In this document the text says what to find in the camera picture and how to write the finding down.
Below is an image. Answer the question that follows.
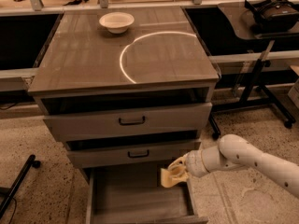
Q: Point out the bottom grey drawer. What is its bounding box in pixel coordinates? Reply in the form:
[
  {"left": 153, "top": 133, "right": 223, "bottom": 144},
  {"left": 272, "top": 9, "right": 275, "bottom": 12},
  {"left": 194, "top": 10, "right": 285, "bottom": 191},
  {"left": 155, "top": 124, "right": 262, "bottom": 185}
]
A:
[{"left": 86, "top": 161, "right": 208, "bottom": 224}]

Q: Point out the yellow sponge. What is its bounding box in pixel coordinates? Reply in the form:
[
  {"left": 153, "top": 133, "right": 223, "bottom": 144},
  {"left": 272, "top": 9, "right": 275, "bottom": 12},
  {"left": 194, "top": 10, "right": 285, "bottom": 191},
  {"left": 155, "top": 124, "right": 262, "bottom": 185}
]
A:
[{"left": 161, "top": 168, "right": 187, "bottom": 188}]

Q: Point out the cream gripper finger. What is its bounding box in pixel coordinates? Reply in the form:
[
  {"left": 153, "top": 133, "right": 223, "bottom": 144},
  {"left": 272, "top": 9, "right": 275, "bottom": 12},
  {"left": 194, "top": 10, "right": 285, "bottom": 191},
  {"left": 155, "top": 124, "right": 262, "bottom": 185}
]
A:
[
  {"left": 168, "top": 156, "right": 186, "bottom": 171},
  {"left": 169, "top": 172, "right": 189, "bottom": 183}
]

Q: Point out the white bowl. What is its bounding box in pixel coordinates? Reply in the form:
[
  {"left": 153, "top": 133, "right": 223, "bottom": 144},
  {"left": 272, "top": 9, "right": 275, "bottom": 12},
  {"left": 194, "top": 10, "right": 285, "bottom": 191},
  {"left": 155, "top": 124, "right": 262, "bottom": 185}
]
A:
[{"left": 99, "top": 12, "right": 135, "bottom": 34}]

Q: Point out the black drawer handle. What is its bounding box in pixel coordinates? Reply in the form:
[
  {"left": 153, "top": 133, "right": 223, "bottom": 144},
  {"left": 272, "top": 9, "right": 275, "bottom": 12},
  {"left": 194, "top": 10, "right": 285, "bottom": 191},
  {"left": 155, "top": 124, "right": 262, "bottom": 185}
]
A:
[
  {"left": 127, "top": 149, "right": 150, "bottom": 159},
  {"left": 118, "top": 116, "right": 146, "bottom": 126}
]

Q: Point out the black stand leg left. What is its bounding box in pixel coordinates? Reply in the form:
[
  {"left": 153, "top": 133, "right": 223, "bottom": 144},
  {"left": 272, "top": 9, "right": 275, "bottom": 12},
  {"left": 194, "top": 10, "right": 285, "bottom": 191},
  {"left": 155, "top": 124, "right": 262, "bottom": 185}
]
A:
[{"left": 0, "top": 154, "right": 41, "bottom": 218}]

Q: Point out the black middle drawer handle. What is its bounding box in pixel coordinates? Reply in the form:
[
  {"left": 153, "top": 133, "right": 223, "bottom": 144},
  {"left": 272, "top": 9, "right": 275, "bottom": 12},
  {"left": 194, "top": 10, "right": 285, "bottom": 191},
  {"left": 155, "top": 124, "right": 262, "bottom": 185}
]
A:
[{"left": 127, "top": 149, "right": 150, "bottom": 159}]

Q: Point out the black top drawer handle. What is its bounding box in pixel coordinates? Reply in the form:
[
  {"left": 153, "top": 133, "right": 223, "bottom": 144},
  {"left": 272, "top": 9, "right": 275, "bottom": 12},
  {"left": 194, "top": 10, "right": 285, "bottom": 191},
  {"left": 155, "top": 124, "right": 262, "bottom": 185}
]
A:
[{"left": 118, "top": 116, "right": 146, "bottom": 126}]

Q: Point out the grey drawer cabinet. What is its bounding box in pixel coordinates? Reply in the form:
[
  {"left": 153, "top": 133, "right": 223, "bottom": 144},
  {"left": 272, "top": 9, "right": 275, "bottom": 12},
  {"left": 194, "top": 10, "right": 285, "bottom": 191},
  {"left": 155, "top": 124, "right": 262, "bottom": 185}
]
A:
[{"left": 27, "top": 5, "right": 221, "bottom": 224}]

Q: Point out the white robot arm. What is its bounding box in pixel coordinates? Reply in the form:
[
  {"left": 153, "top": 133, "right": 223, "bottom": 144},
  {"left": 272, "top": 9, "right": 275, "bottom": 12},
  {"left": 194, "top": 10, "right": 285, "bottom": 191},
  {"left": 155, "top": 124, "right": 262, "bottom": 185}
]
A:
[{"left": 161, "top": 134, "right": 299, "bottom": 197}]

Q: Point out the middle grey drawer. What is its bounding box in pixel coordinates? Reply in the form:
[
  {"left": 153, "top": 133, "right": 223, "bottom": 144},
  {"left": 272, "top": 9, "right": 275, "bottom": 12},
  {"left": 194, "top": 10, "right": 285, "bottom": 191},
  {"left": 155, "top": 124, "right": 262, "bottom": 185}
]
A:
[{"left": 67, "top": 139, "right": 201, "bottom": 169}]

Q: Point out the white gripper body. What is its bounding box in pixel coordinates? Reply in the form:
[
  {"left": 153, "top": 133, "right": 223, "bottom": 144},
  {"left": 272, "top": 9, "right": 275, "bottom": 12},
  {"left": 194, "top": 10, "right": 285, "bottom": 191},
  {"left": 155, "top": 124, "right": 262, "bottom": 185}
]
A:
[{"left": 185, "top": 150, "right": 206, "bottom": 177}]

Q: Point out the rolling side table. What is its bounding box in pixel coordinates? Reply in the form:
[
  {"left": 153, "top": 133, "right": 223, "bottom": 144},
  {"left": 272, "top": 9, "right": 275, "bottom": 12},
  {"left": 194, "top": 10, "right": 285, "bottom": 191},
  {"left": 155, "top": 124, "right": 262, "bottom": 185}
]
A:
[{"left": 208, "top": 3, "right": 299, "bottom": 140}]

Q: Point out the top grey drawer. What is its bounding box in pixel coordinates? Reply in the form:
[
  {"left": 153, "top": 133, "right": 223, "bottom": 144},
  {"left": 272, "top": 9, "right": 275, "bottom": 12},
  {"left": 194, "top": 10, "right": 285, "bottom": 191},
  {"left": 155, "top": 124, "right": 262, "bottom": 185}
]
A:
[{"left": 44, "top": 103, "right": 212, "bottom": 142}]

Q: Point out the grey drawer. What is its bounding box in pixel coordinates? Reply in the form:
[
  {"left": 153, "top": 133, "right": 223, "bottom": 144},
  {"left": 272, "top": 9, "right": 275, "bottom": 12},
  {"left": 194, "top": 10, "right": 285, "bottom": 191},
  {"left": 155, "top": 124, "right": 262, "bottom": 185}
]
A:
[
  {"left": 86, "top": 161, "right": 208, "bottom": 224},
  {"left": 44, "top": 103, "right": 212, "bottom": 142},
  {"left": 67, "top": 139, "right": 201, "bottom": 169}
]

